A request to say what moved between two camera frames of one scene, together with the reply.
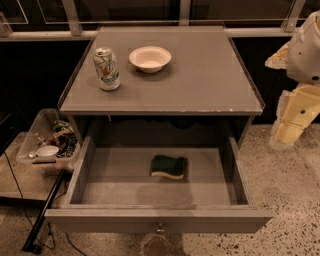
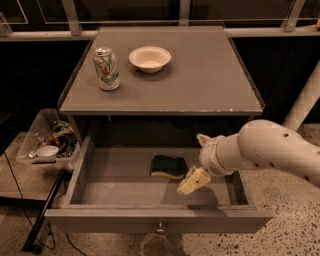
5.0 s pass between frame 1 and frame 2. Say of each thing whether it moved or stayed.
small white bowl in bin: stayed
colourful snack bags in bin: stayed
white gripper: moved
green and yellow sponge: stayed
